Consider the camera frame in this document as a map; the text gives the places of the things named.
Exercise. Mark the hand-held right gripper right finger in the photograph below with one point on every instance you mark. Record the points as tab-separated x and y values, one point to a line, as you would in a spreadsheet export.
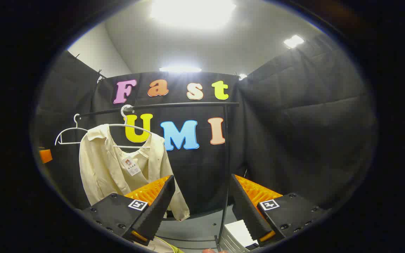
248	211

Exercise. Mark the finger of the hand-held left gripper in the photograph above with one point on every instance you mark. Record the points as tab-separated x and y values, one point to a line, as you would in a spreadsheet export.
45	156

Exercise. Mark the cream button shirt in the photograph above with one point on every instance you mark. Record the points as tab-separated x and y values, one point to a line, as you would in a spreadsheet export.
100	168

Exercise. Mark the white plastic clothes hanger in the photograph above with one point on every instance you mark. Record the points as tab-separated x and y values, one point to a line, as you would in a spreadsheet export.
132	146
68	129

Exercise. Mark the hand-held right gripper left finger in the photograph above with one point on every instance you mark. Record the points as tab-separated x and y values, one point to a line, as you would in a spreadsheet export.
156	211

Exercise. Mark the black metal clothes rack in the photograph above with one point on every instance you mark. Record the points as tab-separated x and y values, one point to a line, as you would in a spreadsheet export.
188	104

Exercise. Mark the black backdrop cloth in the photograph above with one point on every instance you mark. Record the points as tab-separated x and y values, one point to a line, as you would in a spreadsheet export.
294	140

